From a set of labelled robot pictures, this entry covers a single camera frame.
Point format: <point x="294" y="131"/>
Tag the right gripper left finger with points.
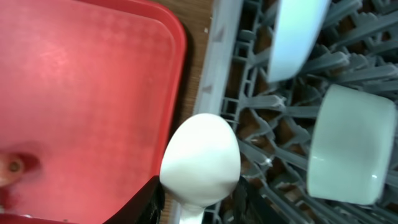
<point x="145" y="207"/>

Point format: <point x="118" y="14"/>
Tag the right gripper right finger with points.
<point x="250" y="208"/>

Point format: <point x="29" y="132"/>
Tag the white plastic spoon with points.
<point x="201" y="165"/>

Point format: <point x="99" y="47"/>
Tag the pale green bowl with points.
<point x="351" y="146"/>

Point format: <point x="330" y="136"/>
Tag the light blue plate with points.
<point x="297" y="26"/>

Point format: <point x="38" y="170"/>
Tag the grey dishwasher rack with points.
<point x="274" y="121"/>

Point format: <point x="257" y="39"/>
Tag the red plastic tray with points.
<point x="88" y="90"/>

